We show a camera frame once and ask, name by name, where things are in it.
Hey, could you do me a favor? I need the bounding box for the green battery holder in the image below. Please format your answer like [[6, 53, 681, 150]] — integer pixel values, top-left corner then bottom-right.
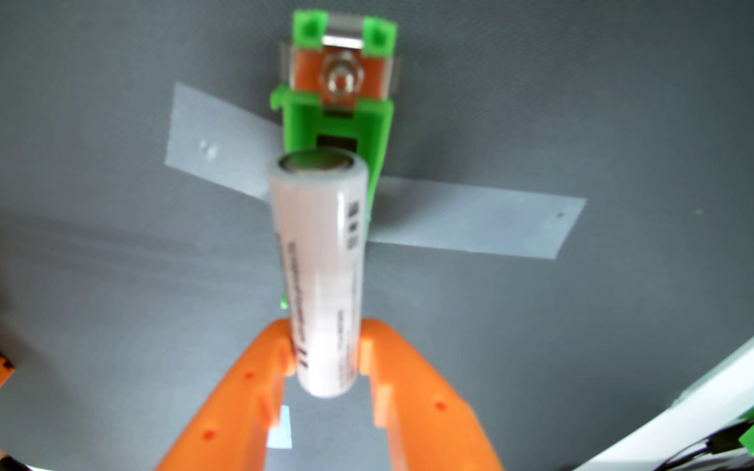
[[270, 9, 399, 308]]

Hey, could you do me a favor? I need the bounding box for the light blue tape piece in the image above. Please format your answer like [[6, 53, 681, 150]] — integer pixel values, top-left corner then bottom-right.
[[266, 406, 293, 450]]

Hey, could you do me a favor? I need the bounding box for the black plug cable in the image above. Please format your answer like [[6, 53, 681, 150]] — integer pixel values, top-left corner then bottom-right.
[[652, 422, 754, 471]]

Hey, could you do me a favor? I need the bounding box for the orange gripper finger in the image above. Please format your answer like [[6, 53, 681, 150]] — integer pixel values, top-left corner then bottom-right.
[[154, 319, 298, 471], [357, 318, 505, 471]]

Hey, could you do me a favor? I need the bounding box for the white cylindrical battery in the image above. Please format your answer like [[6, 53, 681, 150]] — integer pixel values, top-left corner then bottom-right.
[[268, 148, 370, 399]]

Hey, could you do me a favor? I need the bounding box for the grey tape strip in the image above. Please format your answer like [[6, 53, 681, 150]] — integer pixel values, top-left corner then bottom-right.
[[165, 82, 587, 261]]

